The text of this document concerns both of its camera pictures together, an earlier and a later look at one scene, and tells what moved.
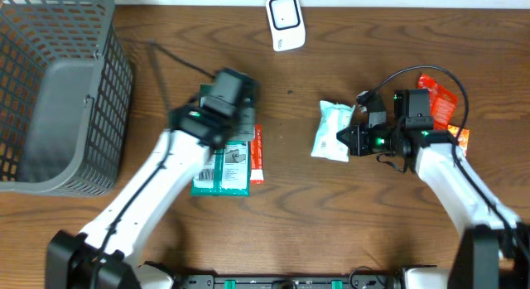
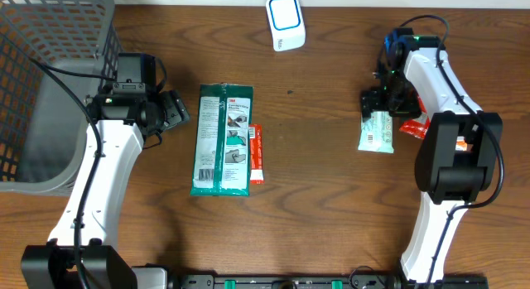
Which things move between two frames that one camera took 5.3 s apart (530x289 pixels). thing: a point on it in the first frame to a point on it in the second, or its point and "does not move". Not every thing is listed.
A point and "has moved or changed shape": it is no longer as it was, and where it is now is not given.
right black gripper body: [381, 138] to [397, 96]
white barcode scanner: [286, 21] does not move
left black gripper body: [244, 122] to [160, 113]
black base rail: [287, 281] does not move
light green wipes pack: [334, 118] has moved or changed shape
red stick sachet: [257, 163] does not move
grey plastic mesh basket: [65, 88] does not move
